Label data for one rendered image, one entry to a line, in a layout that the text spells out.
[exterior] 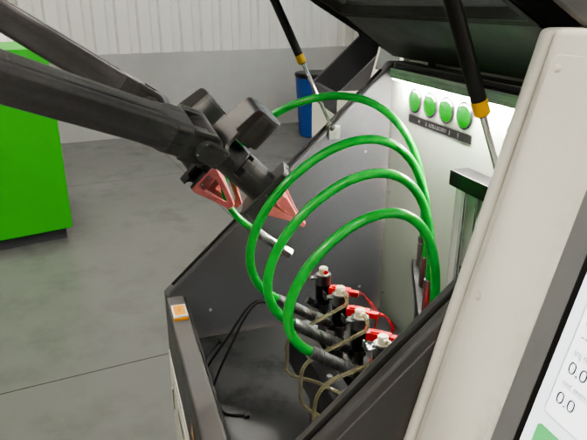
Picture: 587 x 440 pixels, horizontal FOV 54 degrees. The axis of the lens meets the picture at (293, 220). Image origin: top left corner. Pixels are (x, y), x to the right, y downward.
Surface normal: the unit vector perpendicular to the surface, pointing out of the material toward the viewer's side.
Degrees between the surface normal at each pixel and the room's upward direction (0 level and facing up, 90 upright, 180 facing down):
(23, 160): 90
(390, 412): 90
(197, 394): 0
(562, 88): 76
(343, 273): 90
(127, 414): 0
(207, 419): 0
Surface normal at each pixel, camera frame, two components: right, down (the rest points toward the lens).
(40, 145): 0.55, 0.30
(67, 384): 0.00, -0.93
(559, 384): -0.92, -0.11
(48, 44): 0.10, 0.17
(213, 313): 0.31, 0.33
